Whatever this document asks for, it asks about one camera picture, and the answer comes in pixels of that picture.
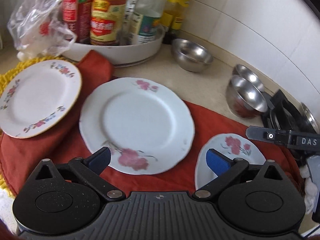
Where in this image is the steel bowl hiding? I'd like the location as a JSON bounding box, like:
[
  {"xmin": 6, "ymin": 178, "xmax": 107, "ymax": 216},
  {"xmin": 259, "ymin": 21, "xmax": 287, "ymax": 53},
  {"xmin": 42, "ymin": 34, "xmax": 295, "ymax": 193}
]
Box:
[
  {"xmin": 232, "ymin": 64, "xmax": 265, "ymax": 92},
  {"xmin": 226, "ymin": 75, "xmax": 268, "ymax": 119},
  {"xmin": 171, "ymin": 38, "xmax": 214, "ymax": 73}
]

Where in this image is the gold-rimmed floral plate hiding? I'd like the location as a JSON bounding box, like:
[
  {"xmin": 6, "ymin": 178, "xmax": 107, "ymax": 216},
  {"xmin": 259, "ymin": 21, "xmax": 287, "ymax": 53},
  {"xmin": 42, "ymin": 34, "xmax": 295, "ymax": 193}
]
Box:
[{"xmin": 1, "ymin": 60, "xmax": 82, "ymax": 139}]

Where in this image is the white gloved right hand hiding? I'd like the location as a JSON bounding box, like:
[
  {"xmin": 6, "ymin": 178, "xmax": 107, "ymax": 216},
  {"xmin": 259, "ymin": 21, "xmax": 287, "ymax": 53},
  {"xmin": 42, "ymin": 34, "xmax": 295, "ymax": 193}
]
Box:
[{"xmin": 299, "ymin": 165, "xmax": 318, "ymax": 215}]

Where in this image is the red cloth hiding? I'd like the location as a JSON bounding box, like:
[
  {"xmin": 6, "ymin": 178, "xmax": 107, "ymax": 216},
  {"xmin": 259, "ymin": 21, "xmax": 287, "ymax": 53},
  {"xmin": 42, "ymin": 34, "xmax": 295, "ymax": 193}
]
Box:
[{"xmin": 0, "ymin": 49, "xmax": 304, "ymax": 197}]

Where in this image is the black gas stove burner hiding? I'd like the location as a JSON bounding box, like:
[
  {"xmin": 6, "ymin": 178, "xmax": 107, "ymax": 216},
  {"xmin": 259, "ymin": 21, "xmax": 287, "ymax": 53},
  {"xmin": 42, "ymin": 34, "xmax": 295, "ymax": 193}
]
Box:
[{"xmin": 261, "ymin": 89, "xmax": 316, "ymax": 133}]

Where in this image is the white rotating condiment rack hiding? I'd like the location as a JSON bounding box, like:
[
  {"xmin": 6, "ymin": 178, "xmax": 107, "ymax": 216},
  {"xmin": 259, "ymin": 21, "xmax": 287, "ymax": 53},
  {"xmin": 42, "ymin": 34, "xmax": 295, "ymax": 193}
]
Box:
[{"xmin": 62, "ymin": 25, "xmax": 165, "ymax": 67}]

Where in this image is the yellow oil bottle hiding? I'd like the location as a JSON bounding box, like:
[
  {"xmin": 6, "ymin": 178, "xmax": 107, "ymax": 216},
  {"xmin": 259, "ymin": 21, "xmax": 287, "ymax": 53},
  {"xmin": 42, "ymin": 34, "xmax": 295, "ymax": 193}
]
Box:
[{"xmin": 161, "ymin": 0, "xmax": 190, "ymax": 44}]

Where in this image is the small white floral plate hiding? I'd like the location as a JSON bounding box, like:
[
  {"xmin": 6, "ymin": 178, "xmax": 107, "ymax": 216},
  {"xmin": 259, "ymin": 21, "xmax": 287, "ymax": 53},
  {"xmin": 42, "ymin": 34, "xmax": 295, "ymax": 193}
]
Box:
[{"xmin": 195, "ymin": 133, "xmax": 266, "ymax": 190}]

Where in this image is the yellow-label vinegar bottle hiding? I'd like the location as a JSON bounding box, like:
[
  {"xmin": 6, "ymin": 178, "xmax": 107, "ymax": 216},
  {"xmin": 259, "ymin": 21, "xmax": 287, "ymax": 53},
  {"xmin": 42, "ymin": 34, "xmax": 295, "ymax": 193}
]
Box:
[{"xmin": 90, "ymin": 0, "xmax": 127, "ymax": 46}]

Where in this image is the steel basin by stove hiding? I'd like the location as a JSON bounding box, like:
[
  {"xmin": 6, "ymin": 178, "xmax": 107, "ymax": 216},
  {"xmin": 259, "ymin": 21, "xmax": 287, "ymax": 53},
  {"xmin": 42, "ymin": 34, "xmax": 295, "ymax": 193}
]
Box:
[{"xmin": 300, "ymin": 102, "xmax": 319, "ymax": 134}]

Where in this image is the yellow chenille mat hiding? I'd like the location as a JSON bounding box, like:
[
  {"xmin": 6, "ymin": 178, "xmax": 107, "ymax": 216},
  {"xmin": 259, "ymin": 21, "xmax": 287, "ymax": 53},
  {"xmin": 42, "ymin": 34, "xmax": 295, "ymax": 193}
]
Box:
[{"xmin": 1, "ymin": 61, "xmax": 77, "ymax": 194}]

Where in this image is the clear plastic bag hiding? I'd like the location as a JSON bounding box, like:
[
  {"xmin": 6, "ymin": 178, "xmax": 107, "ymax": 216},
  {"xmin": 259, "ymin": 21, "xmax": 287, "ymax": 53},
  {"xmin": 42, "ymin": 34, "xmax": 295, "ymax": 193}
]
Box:
[{"xmin": 7, "ymin": 0, "xmax": 76, "ymax": 62}]

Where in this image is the large white floral plate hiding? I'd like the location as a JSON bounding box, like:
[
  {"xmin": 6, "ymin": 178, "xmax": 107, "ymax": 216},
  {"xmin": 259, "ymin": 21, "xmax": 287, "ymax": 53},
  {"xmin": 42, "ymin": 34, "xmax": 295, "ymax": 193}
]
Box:
[{"xmin": 79, "ymin": 77, "xmax": 195, "ymax": 175}]

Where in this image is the clear bottle green label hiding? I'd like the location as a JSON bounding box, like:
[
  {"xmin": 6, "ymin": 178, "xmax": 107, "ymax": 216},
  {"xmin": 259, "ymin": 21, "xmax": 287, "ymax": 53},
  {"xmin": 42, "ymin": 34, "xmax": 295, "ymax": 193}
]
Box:
[{"xmin": 126, "ymin": 0, "xmax": 166, "ymax": 45}]

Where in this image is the red soy sauce bottle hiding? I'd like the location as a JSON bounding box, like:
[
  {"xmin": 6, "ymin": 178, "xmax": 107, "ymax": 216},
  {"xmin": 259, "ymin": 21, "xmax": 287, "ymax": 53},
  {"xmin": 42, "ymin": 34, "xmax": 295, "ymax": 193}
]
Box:
[{"xmin": 62, "ymin": 0, "xmax": 93, "ymax": 44}]

